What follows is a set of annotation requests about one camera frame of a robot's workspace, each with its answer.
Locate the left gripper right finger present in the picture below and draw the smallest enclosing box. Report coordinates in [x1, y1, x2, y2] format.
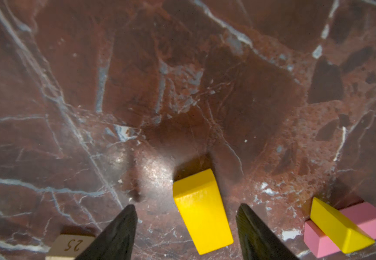
[236, 203, 298, 260]

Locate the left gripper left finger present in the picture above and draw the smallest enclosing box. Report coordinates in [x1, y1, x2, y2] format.
[77, 204, 138, 260]

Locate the natural wood block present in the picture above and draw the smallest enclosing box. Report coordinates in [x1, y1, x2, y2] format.
[45, 234, 95, 260]

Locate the yellow rectangular block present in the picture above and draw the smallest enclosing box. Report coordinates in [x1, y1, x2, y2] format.
[173, 169, 234, 255]

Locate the yellow triangular block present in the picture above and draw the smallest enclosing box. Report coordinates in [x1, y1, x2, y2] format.
[310, 197, 375, 254]

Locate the pink rectangular block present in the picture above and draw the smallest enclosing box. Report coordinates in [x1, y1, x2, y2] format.
[304, 202, 376, 258]

